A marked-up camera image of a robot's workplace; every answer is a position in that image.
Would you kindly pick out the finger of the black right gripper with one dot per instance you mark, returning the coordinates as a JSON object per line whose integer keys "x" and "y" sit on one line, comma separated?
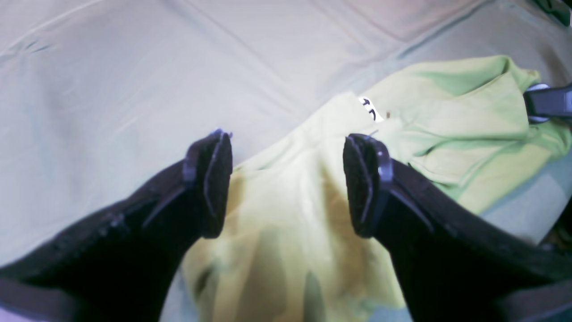
{"x": 544, "y": 103}

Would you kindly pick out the white ID label tag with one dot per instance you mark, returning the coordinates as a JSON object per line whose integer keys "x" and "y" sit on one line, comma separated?
{"x": 371, "y": 109}

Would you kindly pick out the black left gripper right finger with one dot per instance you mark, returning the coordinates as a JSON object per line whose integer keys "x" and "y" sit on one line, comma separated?
{"x": 452, "y": 266}

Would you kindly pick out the grey-green table cloth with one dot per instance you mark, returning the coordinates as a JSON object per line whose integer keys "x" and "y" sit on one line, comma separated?
{"x": 98, "y": 96}

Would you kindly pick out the light green T-shirt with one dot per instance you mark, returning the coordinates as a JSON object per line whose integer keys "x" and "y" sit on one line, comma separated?
{"x": 288, "y": 252}

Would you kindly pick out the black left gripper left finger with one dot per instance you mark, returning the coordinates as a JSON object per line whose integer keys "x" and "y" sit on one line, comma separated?
{"x": 117, "y": 264}

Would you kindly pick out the dark green cloth at left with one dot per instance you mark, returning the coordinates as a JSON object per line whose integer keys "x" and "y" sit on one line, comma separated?
{"x": 559, "y": 9}

